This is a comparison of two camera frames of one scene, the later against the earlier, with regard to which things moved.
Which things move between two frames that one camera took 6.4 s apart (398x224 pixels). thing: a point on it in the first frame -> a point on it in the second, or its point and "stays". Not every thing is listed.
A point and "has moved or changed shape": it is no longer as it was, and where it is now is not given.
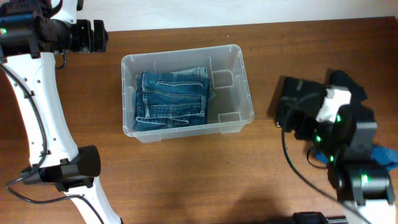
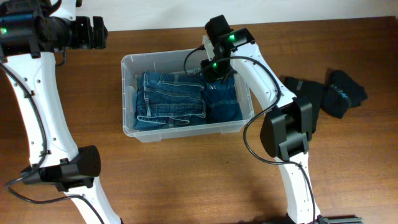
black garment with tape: [298, 94] stays
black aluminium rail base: [317, 218] stays
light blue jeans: [192, 84] has moved or changed shape
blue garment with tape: [387, 157] -> [222, 101]
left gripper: [101, 35] stays
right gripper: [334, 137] -> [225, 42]
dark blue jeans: [169, 99] stays
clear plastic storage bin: [231, 104] stays
